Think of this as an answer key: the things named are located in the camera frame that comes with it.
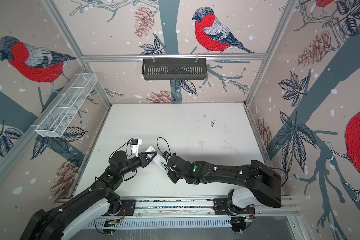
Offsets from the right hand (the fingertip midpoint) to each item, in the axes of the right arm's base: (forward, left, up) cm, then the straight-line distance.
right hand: (167, 171), depth 79 cm
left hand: (+5, +6, +9) cm, 12 cm away
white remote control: (+4, +5, +6) cm, 9 cm away
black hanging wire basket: (+66, +1, +21) cm, 69 cm away
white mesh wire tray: (+23, +54, +26) cm, 65 cm away
